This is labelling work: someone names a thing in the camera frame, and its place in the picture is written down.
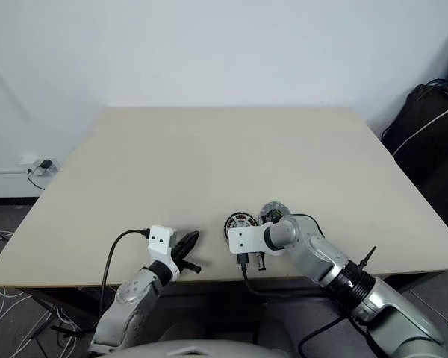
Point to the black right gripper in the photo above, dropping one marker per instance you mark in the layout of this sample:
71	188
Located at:
259	262

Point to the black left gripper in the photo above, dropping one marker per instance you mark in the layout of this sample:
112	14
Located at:
179	257

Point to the black spoked rotor wheel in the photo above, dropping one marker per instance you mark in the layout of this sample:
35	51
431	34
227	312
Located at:
227	226

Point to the silver round motor end cover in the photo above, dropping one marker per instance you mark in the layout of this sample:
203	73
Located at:
270	209

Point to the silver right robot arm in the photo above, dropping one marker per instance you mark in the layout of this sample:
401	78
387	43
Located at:
328	261

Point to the motor stator copper windings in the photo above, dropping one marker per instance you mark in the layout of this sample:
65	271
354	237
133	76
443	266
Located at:
242	216

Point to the grey curved robot torso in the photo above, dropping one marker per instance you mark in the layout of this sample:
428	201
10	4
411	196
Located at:
216	350

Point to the black power adapter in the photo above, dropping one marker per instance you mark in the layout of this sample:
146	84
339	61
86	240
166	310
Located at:
45	164

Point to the black fabric bag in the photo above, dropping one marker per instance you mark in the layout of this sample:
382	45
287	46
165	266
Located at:
433	149

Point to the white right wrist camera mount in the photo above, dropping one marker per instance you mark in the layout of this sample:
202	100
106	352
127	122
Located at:
246	238

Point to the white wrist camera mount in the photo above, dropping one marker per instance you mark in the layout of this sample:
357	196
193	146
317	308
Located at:
246	238
161	238

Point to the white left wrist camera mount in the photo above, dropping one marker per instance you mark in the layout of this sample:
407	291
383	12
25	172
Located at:
161	238

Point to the white wall socket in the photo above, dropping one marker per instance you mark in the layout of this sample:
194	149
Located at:
35	161

